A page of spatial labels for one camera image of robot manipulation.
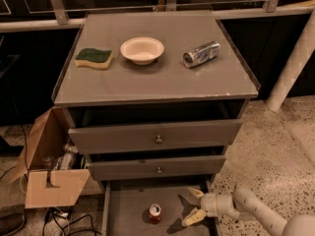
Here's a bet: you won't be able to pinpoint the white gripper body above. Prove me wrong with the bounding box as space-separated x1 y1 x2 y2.
200 193 237 218

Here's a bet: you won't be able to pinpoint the red coke can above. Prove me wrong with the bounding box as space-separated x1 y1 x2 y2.
149 204 161 223

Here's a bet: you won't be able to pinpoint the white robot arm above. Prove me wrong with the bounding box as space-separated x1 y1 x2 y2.
182 187 315 236

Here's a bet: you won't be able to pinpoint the grey middle drawer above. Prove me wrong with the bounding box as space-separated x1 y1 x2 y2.
89 155 225 181

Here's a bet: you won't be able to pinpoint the grey drawer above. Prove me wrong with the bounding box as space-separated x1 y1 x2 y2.
102 176 221 236
69 119 242 154
89 155 225 181

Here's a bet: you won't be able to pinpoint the grey top drawer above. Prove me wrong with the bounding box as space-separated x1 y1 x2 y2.
69 119 242 154

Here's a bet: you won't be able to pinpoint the grey bottom drawer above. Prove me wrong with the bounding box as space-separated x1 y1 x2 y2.
102 176 221 236

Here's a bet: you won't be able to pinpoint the grey drawer cabinet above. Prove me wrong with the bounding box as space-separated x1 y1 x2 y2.
51 11 262 236

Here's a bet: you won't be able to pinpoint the silver blue soda can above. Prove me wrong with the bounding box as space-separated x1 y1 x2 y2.
183 41 221 69

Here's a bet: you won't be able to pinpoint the plastic bottles in box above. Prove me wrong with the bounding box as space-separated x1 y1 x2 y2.
42 143 79 170

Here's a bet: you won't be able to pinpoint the white paper bowl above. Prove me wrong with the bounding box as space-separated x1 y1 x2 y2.
120 37 164 65

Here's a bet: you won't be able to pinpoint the brown cardboard box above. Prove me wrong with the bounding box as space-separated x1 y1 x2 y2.
10 107 103 208

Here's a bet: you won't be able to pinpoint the green yellow sponge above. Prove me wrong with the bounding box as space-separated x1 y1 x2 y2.
75 48 113 69

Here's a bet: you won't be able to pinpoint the white diagonal pole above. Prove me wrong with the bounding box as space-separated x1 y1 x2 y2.
266 11 315 112

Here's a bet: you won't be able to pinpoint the metal window railing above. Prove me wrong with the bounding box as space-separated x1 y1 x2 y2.
0 0 315 32

